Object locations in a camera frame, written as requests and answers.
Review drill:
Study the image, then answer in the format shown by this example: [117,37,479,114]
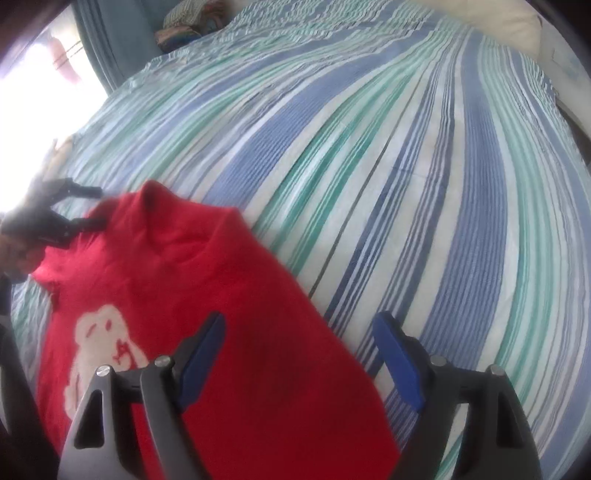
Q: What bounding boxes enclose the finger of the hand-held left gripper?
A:
[48,178,103,200]
[52,213,108,241]

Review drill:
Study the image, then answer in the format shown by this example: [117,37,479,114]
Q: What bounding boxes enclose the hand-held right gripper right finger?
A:
[372,311,543,480]

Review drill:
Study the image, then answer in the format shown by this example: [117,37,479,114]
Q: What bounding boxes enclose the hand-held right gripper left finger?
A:
[58,311,227,480]

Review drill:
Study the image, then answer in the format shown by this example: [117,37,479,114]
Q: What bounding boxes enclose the red sweater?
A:
[30,181,402,480]

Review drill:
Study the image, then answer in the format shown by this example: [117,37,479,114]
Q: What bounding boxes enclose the pile of folded clothes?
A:
[154,0,232,52]

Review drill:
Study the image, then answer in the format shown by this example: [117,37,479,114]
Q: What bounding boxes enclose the red hanging garment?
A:
[52,33,83,87]

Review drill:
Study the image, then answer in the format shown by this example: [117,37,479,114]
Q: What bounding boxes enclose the blue curtain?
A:
[74,0,158,92]

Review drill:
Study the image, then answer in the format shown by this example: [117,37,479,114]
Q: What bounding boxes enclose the striped bed sheet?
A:
[9,4,591,480]

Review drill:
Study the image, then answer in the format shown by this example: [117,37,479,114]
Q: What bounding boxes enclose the cream headboard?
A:
[416,0,544,60]

